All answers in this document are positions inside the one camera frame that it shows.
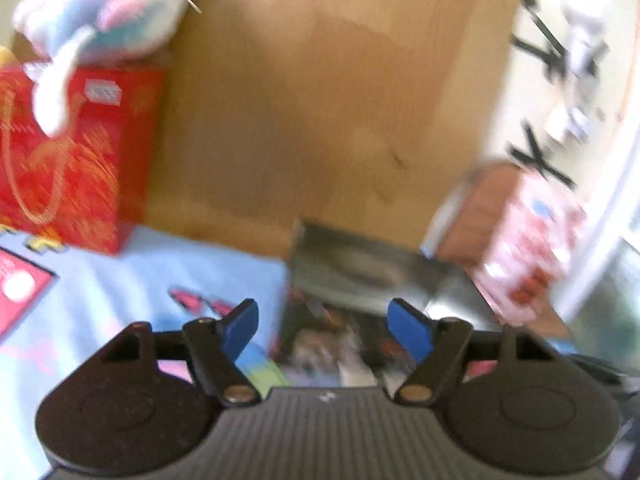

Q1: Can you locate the pastel plush toy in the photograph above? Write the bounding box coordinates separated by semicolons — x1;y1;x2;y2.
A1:
12;0;194;138

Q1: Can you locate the brown chair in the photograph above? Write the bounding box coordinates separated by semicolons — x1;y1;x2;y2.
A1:
421;160;570;339

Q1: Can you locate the large cardboard sheet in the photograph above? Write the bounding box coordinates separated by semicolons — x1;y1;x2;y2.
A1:
12;0;524;261

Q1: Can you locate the red gift bag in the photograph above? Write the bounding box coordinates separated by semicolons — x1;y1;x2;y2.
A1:
1;64;166;255

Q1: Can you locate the pink snack bag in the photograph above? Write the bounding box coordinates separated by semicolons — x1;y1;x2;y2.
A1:
473;170;587;326

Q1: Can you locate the red flat packet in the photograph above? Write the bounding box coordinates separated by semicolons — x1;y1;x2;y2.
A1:
0;248;58;340

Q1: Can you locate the black milk carton box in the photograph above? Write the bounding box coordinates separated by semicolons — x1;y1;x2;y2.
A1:
269;222;500;392

